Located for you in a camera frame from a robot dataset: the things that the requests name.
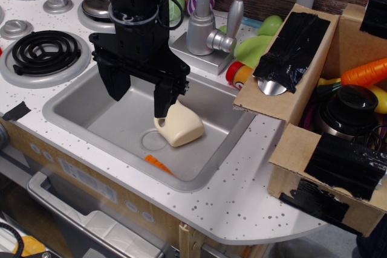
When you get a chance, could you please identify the red yellow toy bottle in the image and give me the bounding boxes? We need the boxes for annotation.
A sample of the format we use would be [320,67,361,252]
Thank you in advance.
[226,61,253,89]

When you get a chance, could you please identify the black and silver pot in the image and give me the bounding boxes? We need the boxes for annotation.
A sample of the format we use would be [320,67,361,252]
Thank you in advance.
[314,85,378,140]

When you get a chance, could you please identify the cream toy jug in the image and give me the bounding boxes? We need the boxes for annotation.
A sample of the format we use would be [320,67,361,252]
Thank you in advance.
[154,100,204,147]

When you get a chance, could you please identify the cardboard box with black tape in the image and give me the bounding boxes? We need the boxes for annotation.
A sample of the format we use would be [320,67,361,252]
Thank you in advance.
[234,4,386,236]

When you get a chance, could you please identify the silver oven door handle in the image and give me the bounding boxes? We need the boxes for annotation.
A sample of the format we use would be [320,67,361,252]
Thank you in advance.
[27,172,178,257]

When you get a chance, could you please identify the silver toy sink basin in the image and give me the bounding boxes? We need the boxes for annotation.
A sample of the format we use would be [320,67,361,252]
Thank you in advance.
[42,68,254,192]

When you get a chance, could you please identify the green toy cabbage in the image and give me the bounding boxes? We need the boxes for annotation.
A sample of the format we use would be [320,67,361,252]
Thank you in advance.
[169,0,185,21]

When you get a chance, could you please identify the green toy pear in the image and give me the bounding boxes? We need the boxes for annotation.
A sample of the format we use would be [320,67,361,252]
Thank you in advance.
[227,15,283,69]

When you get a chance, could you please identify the silver toy faucet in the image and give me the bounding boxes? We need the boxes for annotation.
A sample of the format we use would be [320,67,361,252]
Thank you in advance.
[170,0,244,76]

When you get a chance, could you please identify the purple white toy vegetable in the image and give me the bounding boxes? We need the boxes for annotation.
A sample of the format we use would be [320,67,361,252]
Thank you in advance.
[186,0,215,16]

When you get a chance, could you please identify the black tape strip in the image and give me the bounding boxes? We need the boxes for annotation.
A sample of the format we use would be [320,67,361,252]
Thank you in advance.
[2,102,31,121]

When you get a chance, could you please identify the black front stove burner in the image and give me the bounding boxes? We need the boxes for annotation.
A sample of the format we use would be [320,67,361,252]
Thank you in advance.
[1,30,91,89]

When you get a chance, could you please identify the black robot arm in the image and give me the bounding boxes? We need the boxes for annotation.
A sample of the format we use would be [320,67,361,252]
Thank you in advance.
[89,0,190,118]

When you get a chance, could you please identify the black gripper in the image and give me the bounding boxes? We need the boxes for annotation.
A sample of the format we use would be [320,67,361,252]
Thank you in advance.
[89,14,190,118]

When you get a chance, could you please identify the yellow toy item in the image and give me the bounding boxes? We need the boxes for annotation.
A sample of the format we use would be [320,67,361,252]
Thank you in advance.
[21,236,46,257]

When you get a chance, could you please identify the orange toy carrot piece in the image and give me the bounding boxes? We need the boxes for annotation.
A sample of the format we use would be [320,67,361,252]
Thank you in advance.
[144,155,173,175]

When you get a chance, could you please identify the grey stove knob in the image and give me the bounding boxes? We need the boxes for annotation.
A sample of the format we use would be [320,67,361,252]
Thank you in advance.
[43,0,73,15]
[1,19,33,40]

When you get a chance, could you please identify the black cable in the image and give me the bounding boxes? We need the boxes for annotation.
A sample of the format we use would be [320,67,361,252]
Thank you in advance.
[157,0,185,31]

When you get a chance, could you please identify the silver pot lid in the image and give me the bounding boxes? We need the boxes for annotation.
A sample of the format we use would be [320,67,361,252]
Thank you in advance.
[77,0,115,33]

